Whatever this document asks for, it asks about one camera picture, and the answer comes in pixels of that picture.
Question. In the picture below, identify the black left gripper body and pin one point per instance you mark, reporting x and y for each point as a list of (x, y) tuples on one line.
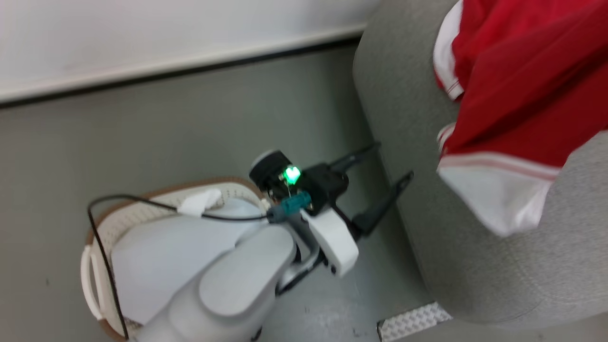
[(323, 185)]

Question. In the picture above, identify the grey fabric sofa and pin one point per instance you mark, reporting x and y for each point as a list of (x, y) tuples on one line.
[(427, 190)]

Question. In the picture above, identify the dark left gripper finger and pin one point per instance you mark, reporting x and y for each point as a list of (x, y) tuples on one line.
[(354, 157), (382, 206)]

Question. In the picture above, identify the white laundry basket brown rim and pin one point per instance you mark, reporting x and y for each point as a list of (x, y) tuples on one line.
[(118, 216)]

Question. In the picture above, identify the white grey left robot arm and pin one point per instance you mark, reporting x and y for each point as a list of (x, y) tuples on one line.
[(237, 285)]

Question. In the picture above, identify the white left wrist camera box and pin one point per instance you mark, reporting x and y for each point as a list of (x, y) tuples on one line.
[(335, 240)]

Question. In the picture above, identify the white and black baseboard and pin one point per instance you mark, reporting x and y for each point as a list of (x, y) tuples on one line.
[(166, 66)]

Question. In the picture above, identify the red and white garment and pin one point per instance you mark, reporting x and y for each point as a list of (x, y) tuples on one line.
[(522, 80)]

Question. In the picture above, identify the white textured tread plate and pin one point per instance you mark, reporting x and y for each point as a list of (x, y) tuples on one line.
[(412, 320)]

